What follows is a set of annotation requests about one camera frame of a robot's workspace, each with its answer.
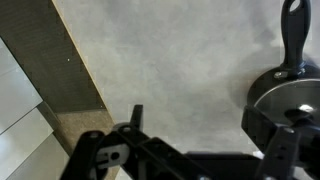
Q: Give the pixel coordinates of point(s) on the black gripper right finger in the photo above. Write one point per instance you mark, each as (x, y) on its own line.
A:
(283, 150)

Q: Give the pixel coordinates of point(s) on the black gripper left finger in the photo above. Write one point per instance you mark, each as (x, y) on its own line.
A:
(140, 153)

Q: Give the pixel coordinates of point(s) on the glass lid with black knob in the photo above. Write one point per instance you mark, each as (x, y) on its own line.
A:
(283, 96)

